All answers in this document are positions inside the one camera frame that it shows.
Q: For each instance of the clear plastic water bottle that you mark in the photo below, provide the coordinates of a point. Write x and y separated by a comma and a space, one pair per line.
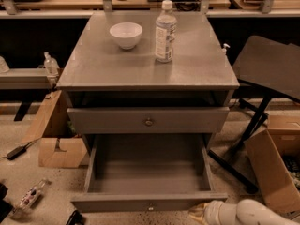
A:
165, 32

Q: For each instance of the grey metal shelf left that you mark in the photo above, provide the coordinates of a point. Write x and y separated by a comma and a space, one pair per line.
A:
27, 78

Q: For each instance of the grey drawer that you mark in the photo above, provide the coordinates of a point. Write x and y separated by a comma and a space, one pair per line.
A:
147, 172
148, 120

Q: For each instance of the plastic bottle on floor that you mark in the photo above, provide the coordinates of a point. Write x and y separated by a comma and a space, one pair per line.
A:
30, 198

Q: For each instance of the cardboard box right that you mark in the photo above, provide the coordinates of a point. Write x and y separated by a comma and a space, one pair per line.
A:
265, 150

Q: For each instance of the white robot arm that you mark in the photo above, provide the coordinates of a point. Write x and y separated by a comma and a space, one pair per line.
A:
245, 212

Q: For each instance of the grey wooden drawer cabinet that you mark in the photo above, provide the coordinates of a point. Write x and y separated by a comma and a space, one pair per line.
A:
100, 74

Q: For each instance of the cardboard box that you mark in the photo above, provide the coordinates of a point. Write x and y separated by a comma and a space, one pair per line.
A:
59, 146
265, 150

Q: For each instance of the small white pump dispenser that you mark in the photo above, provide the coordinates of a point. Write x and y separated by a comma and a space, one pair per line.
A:
225, 47

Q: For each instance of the cardboard box left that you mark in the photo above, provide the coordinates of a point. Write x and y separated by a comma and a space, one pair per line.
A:
59, 146

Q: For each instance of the black side table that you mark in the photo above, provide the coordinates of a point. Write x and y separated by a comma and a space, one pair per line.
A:
274, 68

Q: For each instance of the black power adapter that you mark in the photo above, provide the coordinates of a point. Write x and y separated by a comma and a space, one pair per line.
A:
21, 149

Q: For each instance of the white ceramic bowl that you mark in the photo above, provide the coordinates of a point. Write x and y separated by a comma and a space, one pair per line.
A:
126, 34

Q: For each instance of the clear bottle on shelf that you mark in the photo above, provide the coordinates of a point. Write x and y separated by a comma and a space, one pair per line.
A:
51, 65

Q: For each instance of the yellow foam padded gripper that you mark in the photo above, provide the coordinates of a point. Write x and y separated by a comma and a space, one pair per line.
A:
215, 212

